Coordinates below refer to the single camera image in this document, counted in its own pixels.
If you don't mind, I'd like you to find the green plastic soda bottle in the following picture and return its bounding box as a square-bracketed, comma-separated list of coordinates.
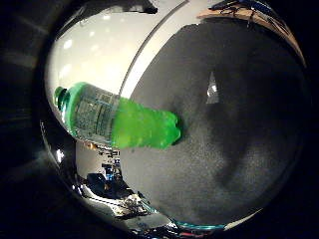
[54, 81, 183, 150]

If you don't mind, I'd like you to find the wooden board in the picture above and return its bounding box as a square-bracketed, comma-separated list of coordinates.
[196, 7, 307, 68]

